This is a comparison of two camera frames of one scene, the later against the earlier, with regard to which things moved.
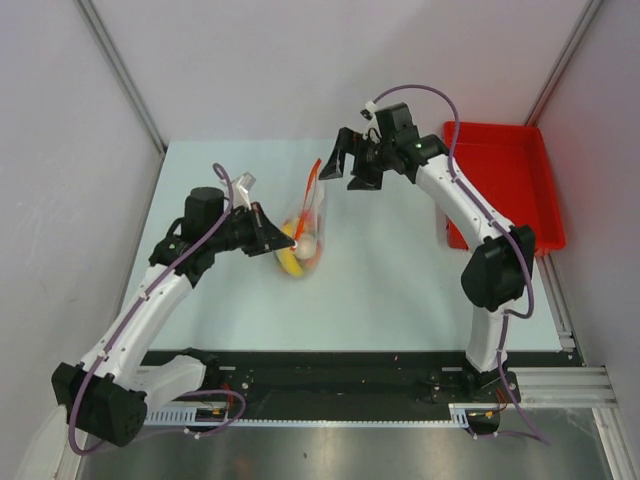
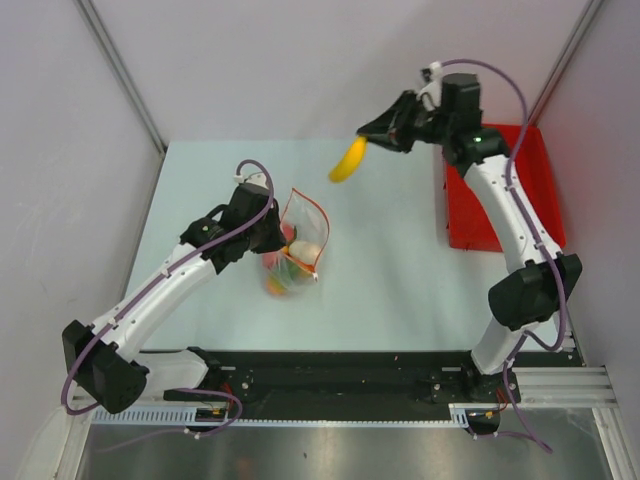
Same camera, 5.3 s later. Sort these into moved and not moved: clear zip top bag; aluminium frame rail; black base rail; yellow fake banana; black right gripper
Moved: black right gripper; yellow fake banana; clear zip top bag
Not moved: black base rail; aluminium frame rail
